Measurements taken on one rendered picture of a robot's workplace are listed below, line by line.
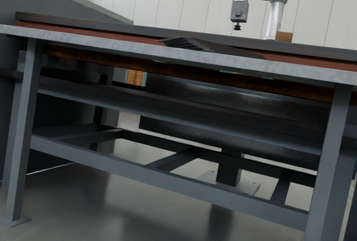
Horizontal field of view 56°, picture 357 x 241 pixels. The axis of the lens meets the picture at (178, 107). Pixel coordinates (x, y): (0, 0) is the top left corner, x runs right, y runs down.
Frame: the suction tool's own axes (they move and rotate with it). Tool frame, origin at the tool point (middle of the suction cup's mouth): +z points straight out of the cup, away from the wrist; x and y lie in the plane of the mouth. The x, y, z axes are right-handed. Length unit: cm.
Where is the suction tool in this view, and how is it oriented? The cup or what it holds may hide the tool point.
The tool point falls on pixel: (237, 29)
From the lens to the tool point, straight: 195.8
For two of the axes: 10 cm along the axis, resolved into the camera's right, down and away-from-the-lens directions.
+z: -1.4, 9.9, 0.1
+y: 9.3, 1.3, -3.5
